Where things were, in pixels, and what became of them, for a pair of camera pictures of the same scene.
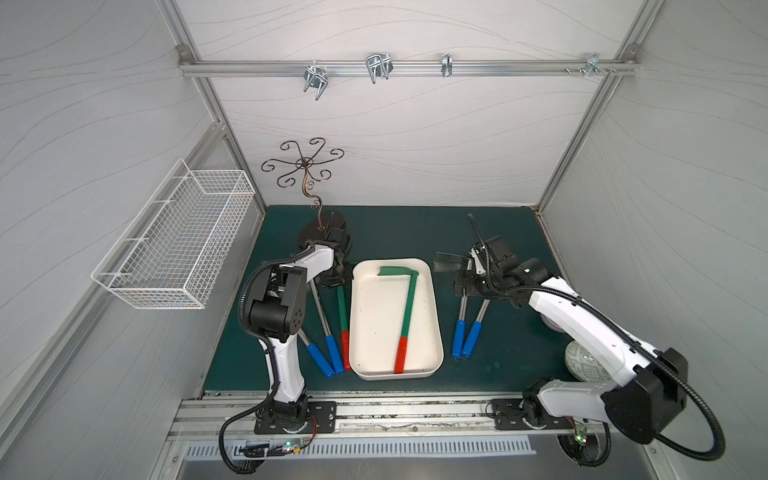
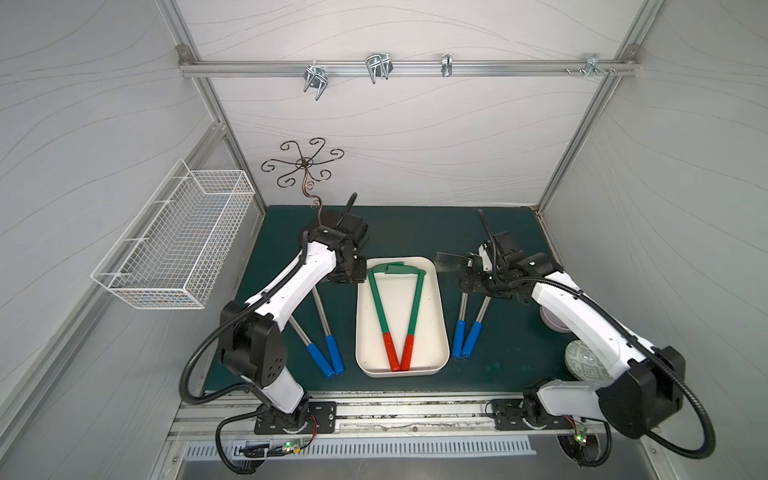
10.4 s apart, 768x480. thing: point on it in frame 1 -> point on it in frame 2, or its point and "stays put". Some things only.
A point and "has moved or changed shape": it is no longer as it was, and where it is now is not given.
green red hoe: (342, 298) -> (396, 268)
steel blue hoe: (453, 262) stays put
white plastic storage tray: (377, 310) stays put
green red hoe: (402, 344) has moved or changed shape
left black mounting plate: (321, 419) stays put
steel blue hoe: (329, 337) stays put
